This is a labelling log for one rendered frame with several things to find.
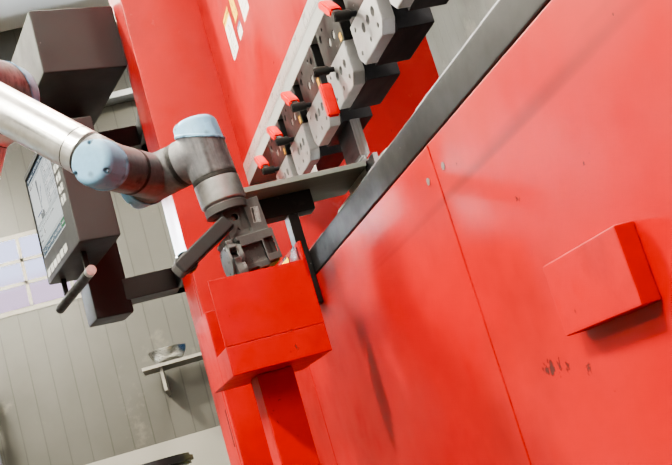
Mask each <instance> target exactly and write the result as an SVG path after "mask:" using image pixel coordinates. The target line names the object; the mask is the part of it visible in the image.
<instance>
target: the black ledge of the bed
mask: <svg viewBox="0 0 672 465"><path fill-rule="evenodd" d="M549 1H550V0H499V1H498V2H497V4H496V5H495V6H494V8H493V9H492V10H491V12H490V13H489V14H488V16H487V17H486V18H485V20H484V21H483V22H482V24H481V25H480V26H479V28H478V29H477V30H476V31H475V33H474V34H473V35H472V37H471V38H470V39H469V41H468V42H467V43H466V45H465V46H464V47H463V49H462V50H461V51H460V53H459V54H458V55H457V57H456V58H455V59H454V61H453V62H452V63H451V65H450V66H449V67H448V68H447V70H446V71H445V72H444V74H443V75H442V76H441V78H440V79H439V80H438V82H437V83H436V84H435V86H434V87H433V88H432V90H431V91H430V92H429V94H428V95H427V96H426V98H425V99H424V100H423V102H422V103H421V104H420V105H419V107H418V108H417V109H416V111H415V112H414V113H413V115H412V116H411V117H410V119H409V120H408V121H407V123H406V124H405V125H404V127H403V128H402V129H401V131H400V132H399V133H398V135H397V136H396V137H395V138H394V140H393V141H392V142H391V144H390V145H389V146H388V148H387V149H386V150H385V152H384V153H383V154H382V156H381V157H380V158H379V160H378V161H377V162H376V164H375V165H374V166H373V168H372V169H371V170H370V172H369V173H368V174H367V175H366V177H365V178H364V179H363V181H362V182H361V183H360V185H359V186H358V187H357V189H356V190H355V191H354V193H353V194H352V195H351V197H350V198H349V199H348V201H347V202H346V203H345V205H344V206H343V207H342V209H341V210H340V211H339V212H338V214H337V215H336V216H335V218H334V219H333V220H332V222H331V223H330V224H329V226H328V227H327V228H326V230H325V231H324V232H323V234H322V235H321V236H320V238H319V239H318V240H317V242H316V243H315V244H314V246H313V247H312V248H311V249H310V251H309V253H310V256H311V260H312V263H313V266H314V270H315V273H316V274H317V273H318V272H319V270H320V269H321V268H322V267H323V266H324V265H325V263H326V262H327V261H328V260H329V259H330V258H331V256H332V255H333V254H334V253H335V252H336V251H337V249H338V248H339V247H340V246H341V245H342V243H343V242H344V241H345V240H346V239H347V238H348V236H349V235H350V234H351V233H352V232H353V231H354V229H355V228H356V227H357V226H358V225H359V224H360V222H361V221H362V220H363V219H364V218H365V217H366V215H367V214H368V213H369V212H370V211H371V210H372V208H373V207H374V206H375V205H376V204H377V202H378V201H379V200H380V199H381V198H382V197H383V195H384V194H385V193H386V192H387V191H388V190H389V188H390V187H391V186H392V185H393V184H394V183H395V181H396V180H397V179H398V178H399V177H400V176H401V174H402V173H403V172H404V171H405V170H406V169H407V167H408V166H409V165H410V164H411V163H412V162H413V160H414V159H415V158H416V157H417V156H418V154H419V153H420V152H421V151H422V150H423V149H424V147H425V146H426V145H427V144H428V143H429V142H430V140H431V139H432V138H433V137H434V136H435V135H436V133H437V132H438V131H439V130H440V129H441V128H442V126H443V125H444V124H445V123H446V122H447V121H448V119H449V118H450V117H451V116H452V115H453V113H454V112H455V111H456V110H457V109H458V108H459V106H460V105H461V104H462V103H463V102H464V101H465V99H466V98H467V97H468V96H469V95H470V94H471V92H472V91H473V90H474V89H475V88H476V87H477V85H478V84H479V83H480V82H481V81H482V80H483V78H484V77H485V76H486V75H487V74H488V73H489V71H490V70H491V69H492V68H493V67H494V65H495V64H496V63H497V62H498V61H499V60H500V58H501V57H502V56H503V55H504V54H505V53H506V51H507V50H508V49H509V48H510V47H511V46H512V44H513V43H514V42H515V41H516V40H517V39H518V37H519V36H520V35H521V34H522V33H523V32H524V30H525V29H526V28H527V27H528V26H529V24H530V23H531V22H532V21H533V20H534V19H535V17H536V16H537V15H538V14H539V13H540V12H541V10H542V9H543V8H544V7H545V6H546V5H547V3H548V2H549Z"/></svg>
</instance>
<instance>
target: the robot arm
mask: <svg viewBox="0 0 672 465"><path fill-rule="evenodd" d="M173 132H174V136H175V137H174V139H175V140H176V141H175V142H173V143H171V144H170V145H168V146H166V147H164V148H162V149H160V150H158V151H156V152H154V153H150V152H146V151H143V150H139V149H135V148H132V147H128V146H124V145H121V144H119V143H117V142H115V141H113V140H111V139H109V138H107V137H105V136H103V135H101V134H99V133H97V132H95V131H94V130H92V129H90V128H88V127H86V126H84V125H82V124H80V123H78V122H76V121H75V120H73V119H71V118H69V117H67V116H65V115H63V114H61V113H59V112H57V111H56V110H54V109H52V108H50V107H48V106H46V105H44V104H42V103H40V93H39V88H38V85H37V83H36V82H35V80H34V78H33V76H32V75H31V74H30V73H29V72H28V71H27V70H25V69H24V68H22V67H19V66H17V65H16V64H14V63H12V62H10V61H6V60H0V177H1V173H2V168H3V164H4V160H5V155H6V151H7V147H8V146H9V145H10V144H12V143H14V142H17V143H19V144H20V145H22V146H24V147H26V148H28V149H30V150H31V151H33V152H35V153H37V154H39V155H40V156H42V157H44V158H46V159H48V160H49V161H51V162H53V163H55V164H57V165H59V166H60V167H62V168H64V169H66V170H68V171H69V172H71V173H73V174H75V176H76V178H77V180H78V181H79V182H80V183H82V184H83V185H85V186H88V187H90V188H92V189H95V190H99V191H111V192H117V193H120V194H121V196H122V197H123V199H124V200H125V201H126V202H127V203H128V204H130V205H131V206H132V207H133V208H136V209H142V208H145V207H147V206H150V205H154V204H157V203H159V202H160V201H161V200H163V199H164V198H166V197H168V196H170V195H172V194H174V193H176V192H178V191H180V190H182V189H184V188H186V187H188V186H190V185H193V188H194V190H195V193H196V196H197V198H198V201H199V204H200V207H201V209H202V211H203V212H205V213H204V214H205V217H206V220H207V222H215V223H214V224H213V225H212V226H211V227H210V228H209V229H208V230H207V231H206V232H205V233H204V234H203V235H202V236H201V237H200V238H199V239H198V240H197V241H196V242H195V243H194V244H193V245H192V246H191V247H190V248H189V249H188V250H186V251H183V252H181V253H179V254H178V255H177V256H176V258H175V263H174V265H173V267H172V271H173V272H174V273H175V274H176V275H177V276H178V277H179V278H184V277H185V276H186V275H188V274H191V273H193V272H194V271H195V270H196V269H197V267H198V264H199V262H200V261H201V260H202V259H203V258H204V257H205V256H206V255H207V254H208V253H209V252H210V251H211V250H212V249H213V248H214V247H215V246H216V245H217V244H218V243H219V242H220V241H221V240H222V239H223V238H224V237H225V236H226V235H227V236H226V237H225V238H224V239H223V240H222V241H221V242H220V244H219V246H218V248H217V250H218V251H219V252H220V260H221V263H222V266H223V269H224V272H225V274H226V276H227V277H228V276H233V275H237V274H241V273H245V272H250V271H254V270H258V269H262V268H267V267H271V266H275V265H276V264H277V262H278V261H279V260H280V258H281V257H283V256H282V253H281V251H280V248H279V245H278V243H277V240H276V237H275V235H274V232H273V229H272V227H268V225H267V222H266V219H265V217H264V214H263V211H262V209H261V206H260V203H259V201H258V198H257V196H255V197H252V198H249V199H246V198H245V196H246V194H245V191H244V189H243V186H242V183H241V181H240V178H239V175H238V173H237V171H236V168H235V165H234V163H233V160H232V157H231V155H230V152H229V149H228V147H227V144H226V141H225V140H226V138H225V136H223V134H222V131H221V129H220V127H219V124H218V122H217V120H216V118H215V117H213V116H212V115H208V114H199V115H194V116H191V117H188V118H186V119H184V120H182V121H180V122H179V123H178V124H177V125H176V126H175V127H174V130H173ZM232 218H234V219H235V220H233V219H232ZM273 241H274V242H273ZM275 246H276V247H275ZM276 248H277V250H278V251H277V250H276Z"/></svg>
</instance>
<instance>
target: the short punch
mask: <svg viewBox="0 0 672 465"><path fill-rule="evenodd" d="M338 139H339V142H340V146H341V149H342V152H343V155H344V159H345V162H346V165H349V164H353V163H358V162H362V161H365V162H366V161H367V156H368V155H369V153H370V151H369V148H368V145H367V142H366V139H365V135H364V132H363V129H362V126H361V123H360V119H359V118H355V119H350V120H349V121H348V122H347V124H346V126H345V127H344V129H343V131H342V132H341V134H340V136H339V137H338Z"/></svg>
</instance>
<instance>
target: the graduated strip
mask: <svg viewBox="0 0 672 465"><path fill-rule="evenodd" d="M317 3H318V0H307V3H306V5H305V8H304V10H303V13H302V16H301V18H300V21H299V23H298V26H297V28H296V31H295V33H294V36H293V38H292V41H291V44H290V46H289V49H288V51H287V54H286V56H285V59H284V61H283V64H282V66H281V69H280V72H279V74H278V77H277V79H276V82H275V84H274V87H273V89H272V92H271V94H270V97H269V100H268V102H267V105H266V107H265V110H264V112H263V115H262V117H261V120H260V123H259V125H258V128H257V130H256V133H255V135H254V138H253V140H252V143H251V145H250V148H249V151H248V153H247V156H246V158H245V161H244V163H243V167H244V170H245V174H247V172H248V169H249V167H250V165H251V162H252V160H253V157H254V155H255V153H256V150H257V148H258V145H259V143H260V140H261V138H262V136H263V133H264V131H265V128H266V126H267V124H268V121H269V119H270V116H271V114H272V111H273V109H274V107H275V104H276V102H277V99H278V97H279V94H280V92H281V90H282V87H283V85H284V82H285V80H286V78H287V75H288V73H289V70H290V68H291V65H292V63H293V61H294V58H295V56H296V53H297V51H298V49H299V46H300V44H301V41H302V39H303V36H304V34H305V32H306V29H307V27H308V24H309V22H310V20H311V17H312V15H313V12H314V10H315V7H316V5H317Z"/></svg>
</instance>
